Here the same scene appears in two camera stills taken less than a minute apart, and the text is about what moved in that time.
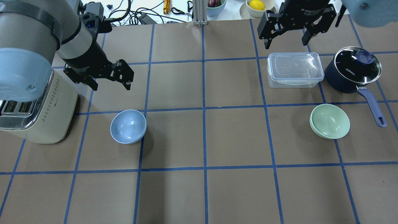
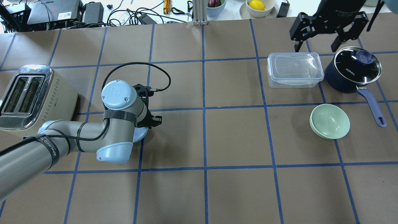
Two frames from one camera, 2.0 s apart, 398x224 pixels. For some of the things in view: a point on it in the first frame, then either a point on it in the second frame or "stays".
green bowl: (329, 121) stays
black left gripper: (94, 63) -> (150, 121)
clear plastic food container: (294, 70) stays
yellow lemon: (256, 4) stays
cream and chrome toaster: (47, 119) stays
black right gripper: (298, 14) -> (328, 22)
